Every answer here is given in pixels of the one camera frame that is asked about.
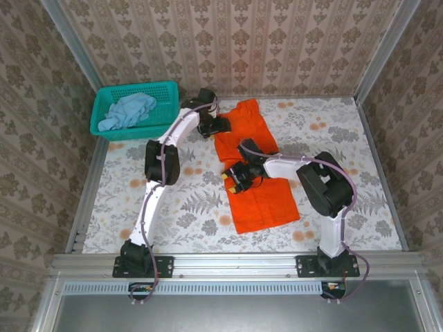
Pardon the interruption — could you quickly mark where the orange t-shirt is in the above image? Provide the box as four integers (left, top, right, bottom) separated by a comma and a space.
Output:
213, 98, 301, 235

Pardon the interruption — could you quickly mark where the teal plastic basket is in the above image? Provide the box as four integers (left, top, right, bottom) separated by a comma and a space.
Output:
89, 80, 181, 142

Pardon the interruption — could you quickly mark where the light blue t-shirt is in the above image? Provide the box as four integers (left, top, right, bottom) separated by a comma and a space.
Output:
97, 92, 159, 132

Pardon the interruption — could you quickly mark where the aluminium mounting beam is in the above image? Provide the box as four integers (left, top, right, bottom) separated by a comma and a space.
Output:
51, 251, 426, 277

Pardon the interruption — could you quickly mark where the grey metal panel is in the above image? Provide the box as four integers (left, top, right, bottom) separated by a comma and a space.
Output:
30, 276, 443, 332

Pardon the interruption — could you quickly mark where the small electronics board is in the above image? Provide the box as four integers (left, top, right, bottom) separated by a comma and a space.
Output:
128, 282, 156, 301
320, 280, 347, 299

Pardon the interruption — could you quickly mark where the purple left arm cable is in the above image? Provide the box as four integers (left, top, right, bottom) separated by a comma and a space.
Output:
129, 84, 222, 307

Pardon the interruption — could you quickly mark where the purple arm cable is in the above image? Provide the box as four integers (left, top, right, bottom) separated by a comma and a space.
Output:
129, 84, 222, 307
238, 142, 370, 306

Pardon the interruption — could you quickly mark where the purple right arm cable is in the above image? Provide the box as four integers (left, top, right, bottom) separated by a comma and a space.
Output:
238, 142, 370, 306

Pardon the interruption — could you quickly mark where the grey slotted cable duct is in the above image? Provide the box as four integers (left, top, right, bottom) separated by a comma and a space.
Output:
64, 280, 411, 296

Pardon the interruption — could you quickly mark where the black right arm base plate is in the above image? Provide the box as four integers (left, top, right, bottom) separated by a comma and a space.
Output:
296, 255, 361, 279

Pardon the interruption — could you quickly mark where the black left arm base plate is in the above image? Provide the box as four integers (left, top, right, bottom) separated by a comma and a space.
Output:
112, 255, 174, 279

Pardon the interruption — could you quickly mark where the aluminium table side rail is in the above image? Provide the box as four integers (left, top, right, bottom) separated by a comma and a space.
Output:
354, 98, 410, 252
64, 136, 110, 253

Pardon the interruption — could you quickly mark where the aluminium frame post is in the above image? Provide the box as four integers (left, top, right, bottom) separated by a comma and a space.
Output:
39, 0, 107, 96
354, 0, 422, 103

